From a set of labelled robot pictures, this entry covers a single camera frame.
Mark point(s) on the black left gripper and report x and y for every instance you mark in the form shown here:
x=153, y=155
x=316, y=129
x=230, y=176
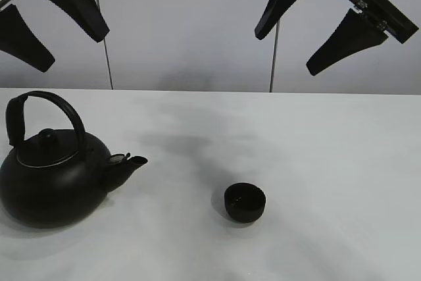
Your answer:
x=19, y=41

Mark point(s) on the black teapot with handle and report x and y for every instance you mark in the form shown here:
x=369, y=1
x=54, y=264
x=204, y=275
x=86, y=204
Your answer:
x=58, y=176

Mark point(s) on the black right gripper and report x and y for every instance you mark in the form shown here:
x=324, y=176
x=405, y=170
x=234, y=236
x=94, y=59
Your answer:
x=355, y=32

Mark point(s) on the small black teacup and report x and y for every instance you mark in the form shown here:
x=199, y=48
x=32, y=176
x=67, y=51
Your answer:
x=244, y=202

